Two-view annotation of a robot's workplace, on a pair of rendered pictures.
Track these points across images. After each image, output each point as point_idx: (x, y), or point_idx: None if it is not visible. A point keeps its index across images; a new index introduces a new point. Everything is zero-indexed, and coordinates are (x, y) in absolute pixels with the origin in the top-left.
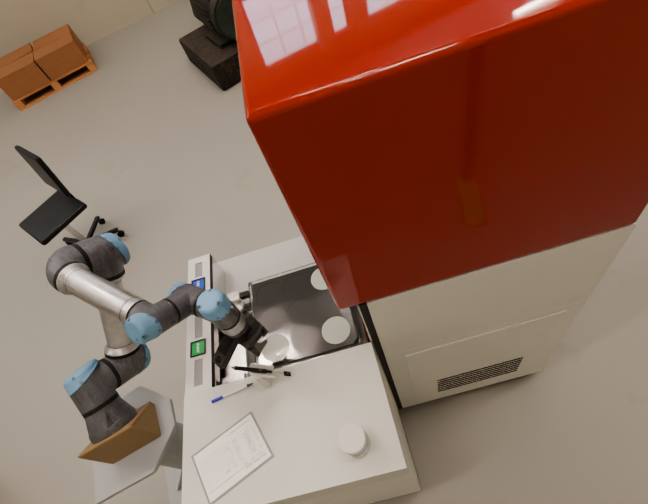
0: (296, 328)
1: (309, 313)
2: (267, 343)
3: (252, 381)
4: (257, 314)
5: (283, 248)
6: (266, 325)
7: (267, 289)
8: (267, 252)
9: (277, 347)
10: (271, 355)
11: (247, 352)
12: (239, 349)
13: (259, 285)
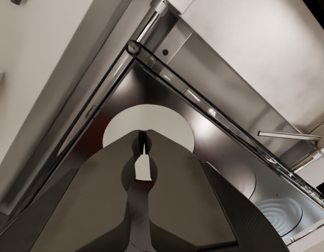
0: (138, 206)
1: (140, 238)
2: (181, 140)
3: (39, 9)
4: (267, 177)
5: (292, 247)
6: (221, 171)
7: (278, 225)
8: (322, 232)
9: (143, 149)
10: (140, 123)
11: (234, 71)
12: (264, 65)
13: (305, 222)
